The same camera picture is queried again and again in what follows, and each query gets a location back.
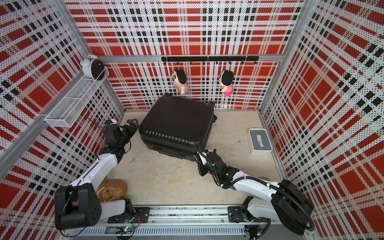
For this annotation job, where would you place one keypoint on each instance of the plush doll blue shorts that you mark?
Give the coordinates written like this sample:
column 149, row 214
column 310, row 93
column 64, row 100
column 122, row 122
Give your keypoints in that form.
column 179, row 80

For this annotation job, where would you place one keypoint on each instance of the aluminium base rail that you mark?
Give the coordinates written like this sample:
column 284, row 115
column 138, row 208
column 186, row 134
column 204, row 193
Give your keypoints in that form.
column 195, row 222

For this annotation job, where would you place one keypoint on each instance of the white wire mesh shelf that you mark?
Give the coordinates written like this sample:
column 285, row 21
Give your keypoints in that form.
column 69, row 108

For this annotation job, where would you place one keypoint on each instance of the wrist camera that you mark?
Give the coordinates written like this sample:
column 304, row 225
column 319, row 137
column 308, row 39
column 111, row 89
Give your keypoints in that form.
column 110, row 122
column 203, row 156

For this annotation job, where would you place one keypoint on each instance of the black wall hook rail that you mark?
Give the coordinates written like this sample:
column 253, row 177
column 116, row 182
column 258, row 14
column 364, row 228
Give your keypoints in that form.
column 211, row 59

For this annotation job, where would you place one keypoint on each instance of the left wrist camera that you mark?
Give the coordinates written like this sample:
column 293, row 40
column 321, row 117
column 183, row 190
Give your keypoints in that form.
column 110, row 122

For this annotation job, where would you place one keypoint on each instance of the green circuit board with wires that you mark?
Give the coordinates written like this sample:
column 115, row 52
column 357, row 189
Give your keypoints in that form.
column 127, row 232

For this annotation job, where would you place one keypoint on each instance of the white tissue box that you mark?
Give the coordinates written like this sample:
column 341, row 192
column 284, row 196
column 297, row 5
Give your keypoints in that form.
column 259, row 142

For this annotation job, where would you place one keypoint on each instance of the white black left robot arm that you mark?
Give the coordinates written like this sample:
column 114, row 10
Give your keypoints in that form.
column 77, row 205

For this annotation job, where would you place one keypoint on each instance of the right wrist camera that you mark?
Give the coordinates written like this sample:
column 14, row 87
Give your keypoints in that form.
column 203, row 156

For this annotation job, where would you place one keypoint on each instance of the brown teddy bear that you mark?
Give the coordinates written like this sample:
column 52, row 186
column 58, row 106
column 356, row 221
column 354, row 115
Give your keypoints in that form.
column 111, row 190

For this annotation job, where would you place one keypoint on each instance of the plush doll pink outfit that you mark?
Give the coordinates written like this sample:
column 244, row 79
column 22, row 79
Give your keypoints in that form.
column 226, row 79

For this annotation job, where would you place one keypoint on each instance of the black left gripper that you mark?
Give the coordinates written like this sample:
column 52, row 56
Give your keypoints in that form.
column 131, row 130

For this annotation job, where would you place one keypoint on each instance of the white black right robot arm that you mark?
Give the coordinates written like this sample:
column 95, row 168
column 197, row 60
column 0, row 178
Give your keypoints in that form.
column 281, row 201

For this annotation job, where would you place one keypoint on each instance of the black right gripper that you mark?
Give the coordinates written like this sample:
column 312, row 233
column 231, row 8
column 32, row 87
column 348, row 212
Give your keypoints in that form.
column 201, row 171

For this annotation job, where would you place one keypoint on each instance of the black ribbed hard-shell suitcase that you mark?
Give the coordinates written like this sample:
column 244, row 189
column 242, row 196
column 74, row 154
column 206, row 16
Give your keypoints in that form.
column 175, row 124

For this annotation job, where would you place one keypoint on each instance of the white round alarm clock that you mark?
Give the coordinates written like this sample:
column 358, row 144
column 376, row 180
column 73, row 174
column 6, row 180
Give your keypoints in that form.
column 93, row 67

